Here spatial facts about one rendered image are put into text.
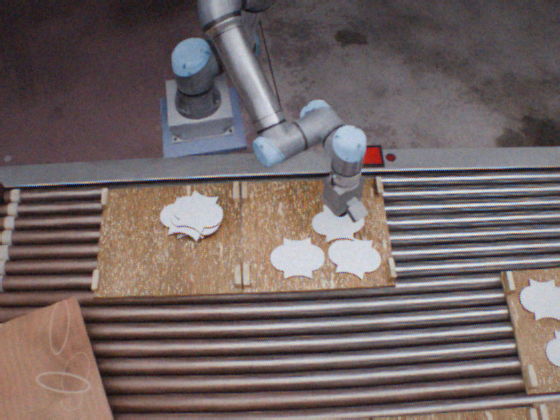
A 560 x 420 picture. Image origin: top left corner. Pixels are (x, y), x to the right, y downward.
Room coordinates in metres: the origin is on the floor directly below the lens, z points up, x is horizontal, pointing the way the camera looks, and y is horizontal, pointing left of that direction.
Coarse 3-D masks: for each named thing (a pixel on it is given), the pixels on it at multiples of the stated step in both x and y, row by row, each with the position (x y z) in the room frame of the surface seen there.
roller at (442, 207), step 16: (240, 208) 0.92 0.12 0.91; (400, 208) 0.91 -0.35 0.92; (416, 208) 0.91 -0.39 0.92; (432, 208) 0.92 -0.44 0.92; (448, 208) 0.92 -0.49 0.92; (464, 208) 0.92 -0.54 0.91; (480, 208) 0.92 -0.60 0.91; (496, 208) 0.92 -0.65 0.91; (512, 208) 0.92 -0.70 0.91; (528, 208) 0.92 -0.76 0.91; (544, 208) 0.92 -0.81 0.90; (0, 224) 0.86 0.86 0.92; (16, 224) 0.86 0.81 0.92; (32, 224) 0.86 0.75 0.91; (48, 224) 0.86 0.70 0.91; (64, 224) 0.86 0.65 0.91; (80, 224) 0.86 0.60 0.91; (96, 224) 0.86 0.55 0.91
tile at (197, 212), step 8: (176, 200) 0.90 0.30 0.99; (184, 200) 0.90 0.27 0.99; (192, 200) 0.90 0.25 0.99; (200, 200) 0.90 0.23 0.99; (208, 200) 0.90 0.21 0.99; (216, 200) 0.90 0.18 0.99; (176, 208) 0.87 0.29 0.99; (184, 208) 0.87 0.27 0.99; (192, 208) 0.87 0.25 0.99; (200, 208) 0.87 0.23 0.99; (208, 208) 0.87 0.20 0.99; (216, 208) 0.87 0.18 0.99; (176, 216) 0.84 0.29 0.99; (184, 216) 0.84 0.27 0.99; (192, 216) 0.84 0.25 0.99; (200, 216) 0.84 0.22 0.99; (208, 216) 0.84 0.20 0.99; (216, 216) 0.84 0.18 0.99; (184, 224) 0.82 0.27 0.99; (192, 224) 0.82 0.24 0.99; (200, 224) 0.82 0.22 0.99; (208, 224) 0.82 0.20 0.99; (216, 224) 0.82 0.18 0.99; (200, 232) 0.79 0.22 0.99
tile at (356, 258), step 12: (348, 240) 0.79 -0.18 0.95; (360, 240) 0.79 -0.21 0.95; (372, 240) 0.79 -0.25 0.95; (336, 252) 0.76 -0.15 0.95; (348, 252) 0.75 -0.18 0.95; (360, 252) 0.75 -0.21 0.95; (372, 252) 0.75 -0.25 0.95; (336, 264) 0.72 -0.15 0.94; (348, 264) 0.72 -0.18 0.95; (360, 264) 0.72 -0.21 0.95; (372, 264) 0.72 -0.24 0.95; (360, 276) 0.68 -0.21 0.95
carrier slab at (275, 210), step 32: (256, 192) 0.96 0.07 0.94; (288, 192) 0.96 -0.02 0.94; (320, 192) 0.96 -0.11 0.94; (256, 224) 0.85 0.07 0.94; (288, 224) 0.85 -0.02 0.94; (384, 224) 0.85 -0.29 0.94; (256, 256) 0.75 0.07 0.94; (384, 256) 0.75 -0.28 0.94; (256, 288) 0.65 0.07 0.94; (288, 288) 0.65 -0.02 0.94; (320, 288) 0.65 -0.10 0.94; (352, 288) 0.65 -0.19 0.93
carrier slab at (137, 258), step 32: (128, 192) 0.96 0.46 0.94; (160, 192) 0.96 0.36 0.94; (192, 192) 0.96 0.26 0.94; (224, 192) 0.96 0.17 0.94; (128, 224) 0.85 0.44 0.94; (160, 224) 0.85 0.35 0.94; (224, 224) 0.85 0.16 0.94; (128, 256) 0.75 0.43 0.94; (160, 256) 0.75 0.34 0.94; (192, 256) 0.75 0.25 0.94; (224, 256) 0.75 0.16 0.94; (128, 288) 0.65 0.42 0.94; (160, 288) 0.65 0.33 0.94; (192, 288) 0.65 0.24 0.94; (224, 288) 0.65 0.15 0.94
